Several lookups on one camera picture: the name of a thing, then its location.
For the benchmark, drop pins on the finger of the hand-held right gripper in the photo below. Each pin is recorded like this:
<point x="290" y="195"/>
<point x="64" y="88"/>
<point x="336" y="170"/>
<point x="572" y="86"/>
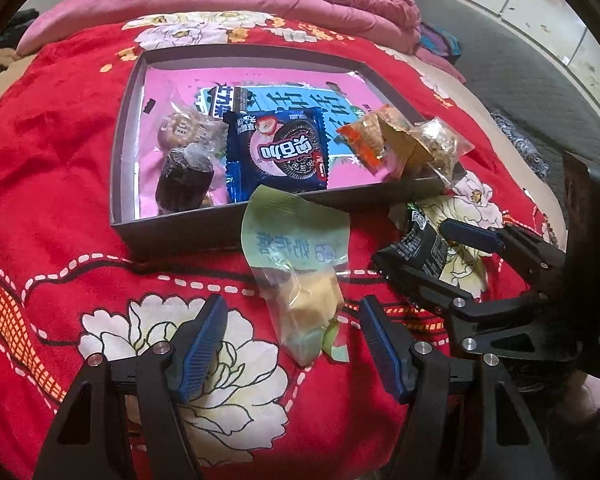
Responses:
<point x="472" y="235"/>
<point x="505" y="325"/>

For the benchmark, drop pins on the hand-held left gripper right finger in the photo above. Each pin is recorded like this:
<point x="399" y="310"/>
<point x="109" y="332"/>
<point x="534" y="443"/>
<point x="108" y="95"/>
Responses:
<point x="385" y="355"/>

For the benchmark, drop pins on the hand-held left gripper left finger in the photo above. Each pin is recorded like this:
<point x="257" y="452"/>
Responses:
<point x="200" y="355"/>

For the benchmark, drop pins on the clear nut brittle packet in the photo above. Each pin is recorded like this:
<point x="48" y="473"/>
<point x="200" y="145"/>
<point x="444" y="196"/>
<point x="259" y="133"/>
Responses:
<point x="440" y="147"/>

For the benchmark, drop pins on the grey cardboard box tray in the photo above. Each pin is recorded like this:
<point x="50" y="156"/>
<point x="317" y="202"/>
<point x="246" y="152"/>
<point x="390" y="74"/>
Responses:
<point x="180" y="240"/>

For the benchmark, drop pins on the orange noodle snack packet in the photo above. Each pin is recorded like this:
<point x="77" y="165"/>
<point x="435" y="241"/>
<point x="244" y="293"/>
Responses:
<point x="365" y="140"/>

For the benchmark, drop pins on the green clear pastry packet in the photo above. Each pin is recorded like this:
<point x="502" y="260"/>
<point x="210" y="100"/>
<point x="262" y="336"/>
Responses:
<point x="290" y="240"/>

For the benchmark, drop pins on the brown cupcake packet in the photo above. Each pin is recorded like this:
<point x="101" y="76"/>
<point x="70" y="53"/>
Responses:
<point x="180" y="187"/>

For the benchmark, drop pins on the blue cookie packet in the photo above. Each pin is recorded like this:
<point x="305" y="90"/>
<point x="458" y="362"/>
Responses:
<point x="280" y="155"/>

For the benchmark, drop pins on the round pastry clear packet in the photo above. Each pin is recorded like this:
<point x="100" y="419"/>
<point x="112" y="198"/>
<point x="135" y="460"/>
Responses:
<point x="180" y="130"/>

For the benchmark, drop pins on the person's right forearm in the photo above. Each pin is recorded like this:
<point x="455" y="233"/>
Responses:
<point x="595" y="400"/>

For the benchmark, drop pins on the black white patterned cloth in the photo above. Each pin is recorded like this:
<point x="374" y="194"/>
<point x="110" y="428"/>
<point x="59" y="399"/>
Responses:
<point x="520" y="142"/>

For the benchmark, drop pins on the pink garment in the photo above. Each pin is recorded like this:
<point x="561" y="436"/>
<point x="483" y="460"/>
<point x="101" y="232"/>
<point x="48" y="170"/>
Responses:
<point x="442" y="66"/>

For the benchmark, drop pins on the grey quilted headboard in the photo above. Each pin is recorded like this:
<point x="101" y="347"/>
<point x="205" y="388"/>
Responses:
<point x="530" y="70"/>

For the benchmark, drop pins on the colourful striped cloth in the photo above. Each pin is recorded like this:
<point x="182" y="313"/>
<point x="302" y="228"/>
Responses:
<point x="440" y="40"/>

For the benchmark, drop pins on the red floral blanket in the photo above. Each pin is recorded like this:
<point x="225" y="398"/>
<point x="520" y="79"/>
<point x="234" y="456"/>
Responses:
<point x="55" y="185"/>

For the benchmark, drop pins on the floral mural panel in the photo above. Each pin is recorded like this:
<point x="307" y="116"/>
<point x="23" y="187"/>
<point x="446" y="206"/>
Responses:
<point x="530" y="0"/>

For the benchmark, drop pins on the pink folded quilt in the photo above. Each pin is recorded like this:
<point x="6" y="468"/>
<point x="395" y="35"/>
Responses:
<point x="360" y="5"/>

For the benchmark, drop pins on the pink book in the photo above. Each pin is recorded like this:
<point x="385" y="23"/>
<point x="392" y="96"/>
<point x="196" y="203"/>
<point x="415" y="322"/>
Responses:
<point x="167" y="80"/>

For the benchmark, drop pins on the pink pillow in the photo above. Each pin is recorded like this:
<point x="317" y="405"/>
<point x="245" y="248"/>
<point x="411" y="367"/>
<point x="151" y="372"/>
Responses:
<point x="155" y="5"/>

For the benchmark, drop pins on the black clothes pile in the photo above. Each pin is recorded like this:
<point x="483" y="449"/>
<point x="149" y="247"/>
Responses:
<point x="21" y="21"/>

